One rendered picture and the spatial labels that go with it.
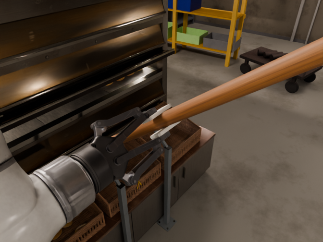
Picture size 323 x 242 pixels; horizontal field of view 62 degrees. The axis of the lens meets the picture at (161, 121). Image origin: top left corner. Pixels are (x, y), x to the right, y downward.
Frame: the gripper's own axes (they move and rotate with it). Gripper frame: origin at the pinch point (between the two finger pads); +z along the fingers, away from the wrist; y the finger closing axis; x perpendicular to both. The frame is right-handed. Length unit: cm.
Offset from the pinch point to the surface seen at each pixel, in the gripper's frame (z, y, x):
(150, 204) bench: 69, 71, -150
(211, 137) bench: 160, 60, -138
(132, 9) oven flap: 114, -68, -101
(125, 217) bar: 38, 59, -133
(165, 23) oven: 152, -54, -112
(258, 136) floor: 269, 114, -162
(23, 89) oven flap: 21, -46, -121
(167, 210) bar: 85, 90, -159
